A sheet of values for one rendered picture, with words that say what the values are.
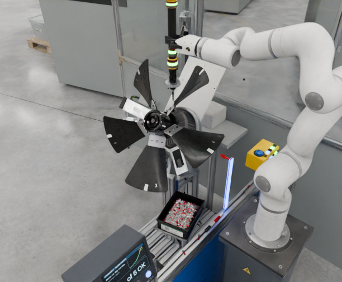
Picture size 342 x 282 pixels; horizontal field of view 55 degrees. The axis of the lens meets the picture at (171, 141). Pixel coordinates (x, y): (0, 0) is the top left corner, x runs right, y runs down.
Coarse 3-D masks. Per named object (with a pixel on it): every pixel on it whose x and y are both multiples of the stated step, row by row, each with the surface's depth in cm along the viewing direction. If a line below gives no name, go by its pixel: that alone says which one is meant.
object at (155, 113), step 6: (150, 114) 167; (156, 114) 165; (162, 114) 163; (144, 120) 168; (150, 120) 167; (156, 120) 164; (162, 120) 162; (168, 120) 167; (174, 120) 171; (144, 126) 167; (150, 126) 165; (156, 126) 164; (162, 126) 163; (168, 126) 167; (150, 132) 165; (156, 132) 165; (162, 132) 167
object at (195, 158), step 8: (184, 128) 165; (176, 136) 160; (184, 136) 160; (192, 136) 159; (200, 136) 159; (208, 136) 158; (216, 136) 156; (224, 136) 155; (176, 144) 157; (184, 144) 156; (192, 144) 155; (200, 144) 154; (208, 144) 154; (216, 144) 153; (184, 152) 153; (192, 152) 152; (200, 152) 152; (208, 152) 151; (192, 160) 150; (200, 160) 149
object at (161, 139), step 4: (152, 136) 169; (156, 136) 170; (160, 136) 170; (148, 140) 168; (160, 140) 170; (164, 140) 171; (148, 144) 168; (152, 144) 169; (156, 144) 170; (160, 144) 170; (164, 144) 171
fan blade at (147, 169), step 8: (144, 152) 168; (152, 152) 168; (160, 152) 169; (144, 160) 167; (152, 160) 168; (160, 160) 169; (136, 168) 167; (144, 168) 167; (152, 168) 168; (160, 168) 169; (128, 176) 168; (136, 176) 167; (144, 176) 167; (152, 176) 167; (160, 176) 168; (128, 184) 168; (136, 184) 167; (144, 184) 167; (152, 184) 167; (160, 184) 167
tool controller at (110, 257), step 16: (112, 240) 108; (128, 240) 106; (144, 240) 107; (96, 256) 103; (112, 256) 101; (128, 256) 103; (144, 256) 108; (64, 272) 99; (80, 272) 98; (96, 272) 97; (112, 272) 99; (128, 272) 104; (144, 272) 110
